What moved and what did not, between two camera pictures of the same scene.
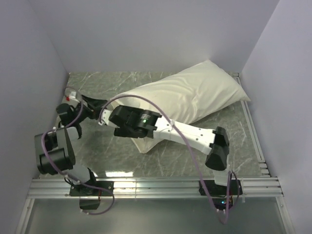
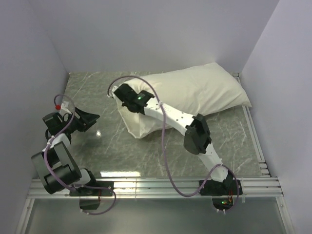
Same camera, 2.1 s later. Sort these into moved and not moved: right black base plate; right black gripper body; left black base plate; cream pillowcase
Moved: right black gripper body; cream pillowcase
Not moved: left black base plate; right black base plate
